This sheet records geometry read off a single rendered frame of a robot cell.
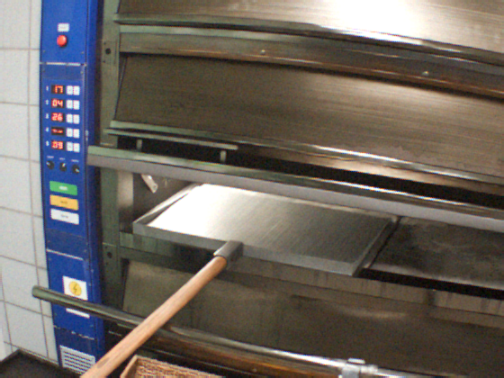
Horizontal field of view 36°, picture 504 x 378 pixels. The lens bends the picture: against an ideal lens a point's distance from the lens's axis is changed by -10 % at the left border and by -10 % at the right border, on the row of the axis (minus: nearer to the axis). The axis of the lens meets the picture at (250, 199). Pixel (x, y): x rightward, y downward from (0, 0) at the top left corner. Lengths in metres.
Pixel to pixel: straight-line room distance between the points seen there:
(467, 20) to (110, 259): 1.09
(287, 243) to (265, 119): 0.34
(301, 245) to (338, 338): 0.25
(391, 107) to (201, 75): 0.44
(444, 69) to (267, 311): 0.72
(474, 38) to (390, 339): 0.73
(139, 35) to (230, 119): 0.30
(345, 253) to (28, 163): 0.85
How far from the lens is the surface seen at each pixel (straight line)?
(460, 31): 1.64
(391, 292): 1.83
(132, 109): 1.92
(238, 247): 1.88
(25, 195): 2.20
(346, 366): 1.50
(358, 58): 1.71
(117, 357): 1.46
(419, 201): 1.59
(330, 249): 1.96
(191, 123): 1.85
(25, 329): 2.41
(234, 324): 2.00
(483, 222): 1.58
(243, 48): 1.79
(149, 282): 2.08
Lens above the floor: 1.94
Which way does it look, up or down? 20 degrees down
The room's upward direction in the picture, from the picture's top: 2 degrees clockwise
